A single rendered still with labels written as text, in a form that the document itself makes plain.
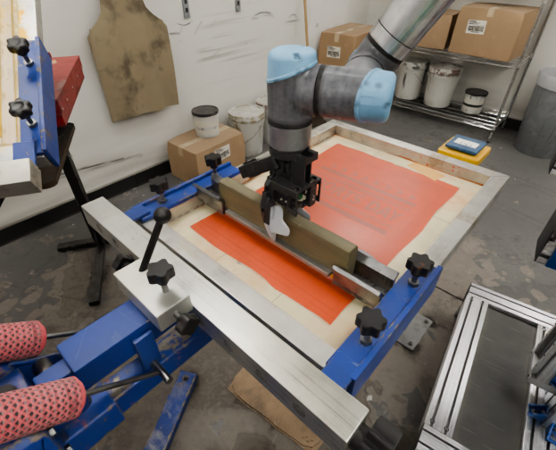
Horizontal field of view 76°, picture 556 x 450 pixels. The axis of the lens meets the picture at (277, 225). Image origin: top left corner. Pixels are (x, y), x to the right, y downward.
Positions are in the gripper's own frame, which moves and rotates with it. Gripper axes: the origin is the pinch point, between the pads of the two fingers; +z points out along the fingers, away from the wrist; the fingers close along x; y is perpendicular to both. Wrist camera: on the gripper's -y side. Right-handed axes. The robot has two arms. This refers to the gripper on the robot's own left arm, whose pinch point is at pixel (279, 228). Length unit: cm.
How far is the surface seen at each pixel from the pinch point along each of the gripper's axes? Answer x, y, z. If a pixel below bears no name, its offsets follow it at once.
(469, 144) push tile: 77, 13, 4
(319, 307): -7.3, 16.8, 5.3
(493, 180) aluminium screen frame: 55, 27, 2
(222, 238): -6.8, -11.4, 5.3
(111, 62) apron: 58, -193, 10
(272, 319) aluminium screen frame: -17.0, 14.0, 1.8
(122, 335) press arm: -36.4, 2.6, -3.3
